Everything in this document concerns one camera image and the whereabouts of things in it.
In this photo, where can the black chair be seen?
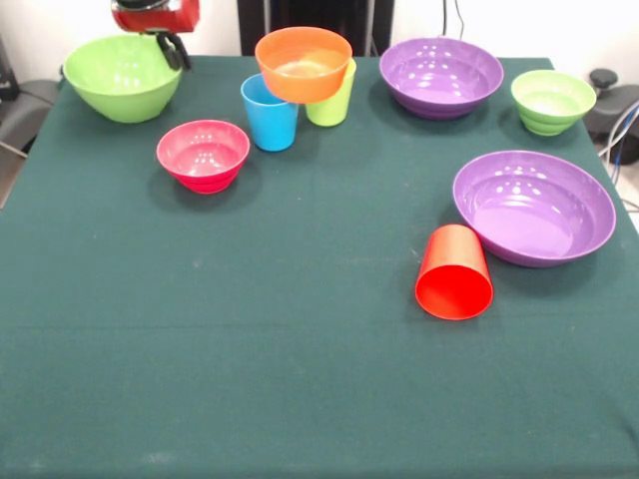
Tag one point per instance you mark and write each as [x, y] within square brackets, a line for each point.
[616, 107]
[25, 112]

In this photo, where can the small green bowl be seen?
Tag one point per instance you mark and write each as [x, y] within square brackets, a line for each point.
[551, 107]

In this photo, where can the large green bowl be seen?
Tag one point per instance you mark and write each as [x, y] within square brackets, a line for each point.
[122, 100]

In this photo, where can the purple bowl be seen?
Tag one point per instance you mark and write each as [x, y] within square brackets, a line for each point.
[439, 75]
[534, 214]

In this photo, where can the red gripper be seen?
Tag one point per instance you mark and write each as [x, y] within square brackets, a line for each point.
[155, 21]

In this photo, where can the dark green tablecloth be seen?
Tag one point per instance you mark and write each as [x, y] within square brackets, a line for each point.
[299, 374]

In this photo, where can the orange bowl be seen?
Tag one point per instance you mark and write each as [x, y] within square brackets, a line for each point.
[304, 82]

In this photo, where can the red cup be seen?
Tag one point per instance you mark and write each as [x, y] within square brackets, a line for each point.
[454, 294]

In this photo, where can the yellow-green cup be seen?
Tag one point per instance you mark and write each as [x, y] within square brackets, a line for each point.
[332, 110]

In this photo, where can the blue cup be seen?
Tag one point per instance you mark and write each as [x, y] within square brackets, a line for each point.
[269, 127]

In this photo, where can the pink bowl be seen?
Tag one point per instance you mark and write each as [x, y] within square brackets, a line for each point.
[204, 169]

